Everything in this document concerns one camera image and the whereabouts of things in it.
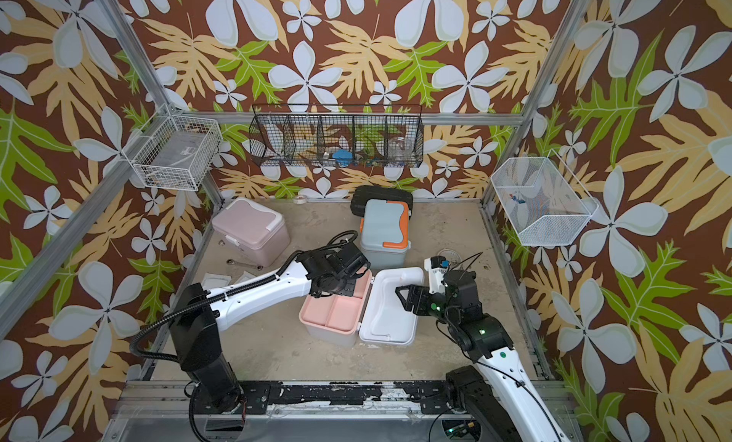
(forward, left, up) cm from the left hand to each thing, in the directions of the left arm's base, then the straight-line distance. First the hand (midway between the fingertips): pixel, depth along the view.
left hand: (349, 281), depth 83 cm
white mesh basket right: (+19, -59, +14) cm, 63 cm away
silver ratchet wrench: (+14, +43, -13) cm, 47 cm away
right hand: (-6, -15, +6) cm, 17 cm away
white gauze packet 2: (+8, +37, -12) cm, 40 cm away
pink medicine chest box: (+16, +30, +3) cm, 34 cm away
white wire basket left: (+32, +54, +22) cm, 66 cm away
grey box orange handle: (+18, -11, 0) cm, 21 cm away
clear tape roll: (+47, +24, -13) cm, 54 cm away
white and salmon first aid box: (-10, -7, 0) cm, 12 cm away
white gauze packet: (+7, +49, -13) cm, 51 cm away
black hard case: (+43, -3, -7) cm, 44 cm away
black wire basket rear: (+46, +8, +19) cm, 51 cm away
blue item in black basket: (+37, +3, +16) cm, 41 cm away
